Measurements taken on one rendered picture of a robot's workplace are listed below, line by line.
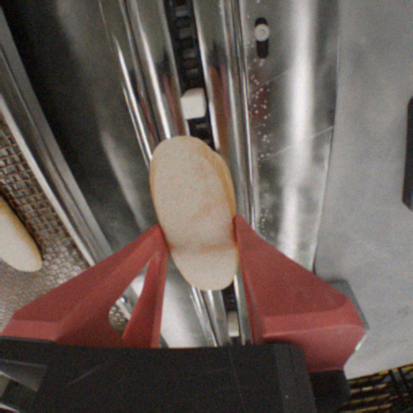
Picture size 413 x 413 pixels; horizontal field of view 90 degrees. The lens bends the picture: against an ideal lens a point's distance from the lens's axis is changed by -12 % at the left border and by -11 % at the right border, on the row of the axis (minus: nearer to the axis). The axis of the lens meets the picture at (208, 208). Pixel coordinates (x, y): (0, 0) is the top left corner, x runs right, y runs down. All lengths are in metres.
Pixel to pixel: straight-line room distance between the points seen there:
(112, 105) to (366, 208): 0.27
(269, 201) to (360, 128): 0.10
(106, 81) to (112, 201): 0.12
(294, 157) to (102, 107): 0.16
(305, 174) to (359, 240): 0.16
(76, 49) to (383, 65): 0.24
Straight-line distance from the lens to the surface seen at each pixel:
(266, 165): 0.17
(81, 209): 0.19
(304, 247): 0.23
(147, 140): 0.17
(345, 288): 0.36
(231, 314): 0.35
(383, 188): 0.28
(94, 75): 0.22
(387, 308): 0.49
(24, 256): 0.22
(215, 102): 0.17
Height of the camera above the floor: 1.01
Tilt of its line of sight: 54 degrees down
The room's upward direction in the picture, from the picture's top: 177 degrees counter-clockwise
